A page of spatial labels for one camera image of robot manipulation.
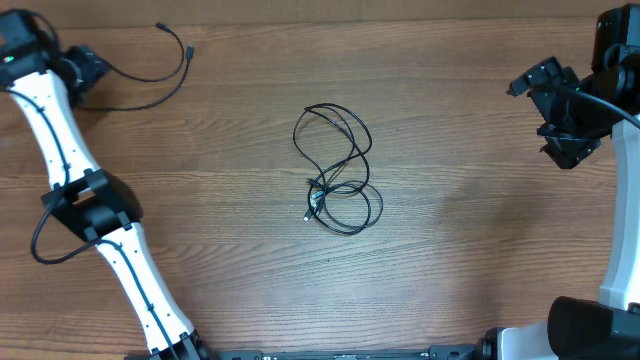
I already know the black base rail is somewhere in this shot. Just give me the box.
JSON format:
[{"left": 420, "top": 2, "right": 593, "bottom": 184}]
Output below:
[{"left": 124, "top": 343, "right": 481, "bottom": 360}]

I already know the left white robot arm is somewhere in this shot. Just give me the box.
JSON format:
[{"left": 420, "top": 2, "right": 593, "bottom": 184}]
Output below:
[{"left": 1, "top": 9, "right": 212, "bottom": 360}]

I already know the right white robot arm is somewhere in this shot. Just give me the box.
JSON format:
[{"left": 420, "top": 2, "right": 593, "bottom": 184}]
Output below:
[{"left": 475, "top": 3, "right": 639, "bottom": 359}]

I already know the black USB cable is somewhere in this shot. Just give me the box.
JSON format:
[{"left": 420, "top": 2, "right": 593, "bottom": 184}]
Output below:
[
  {"left": 79, "top": 21, "right": 196, "bottom": 112},
  {"left": 292, "top": 102, "right": 385, "bottom": 236}
]

